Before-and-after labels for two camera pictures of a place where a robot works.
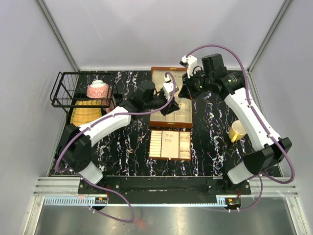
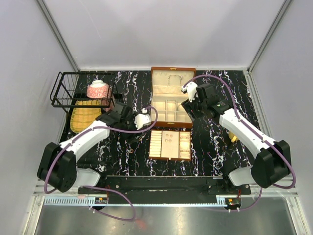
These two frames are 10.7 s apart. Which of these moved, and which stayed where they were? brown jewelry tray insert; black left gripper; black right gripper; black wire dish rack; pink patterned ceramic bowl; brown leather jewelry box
Moved: black left gripper; black right gripper
Stayed: brown leather jewelry box; brown jewelry tray insert; black wire dish rack; pink patterned ceramic bowl
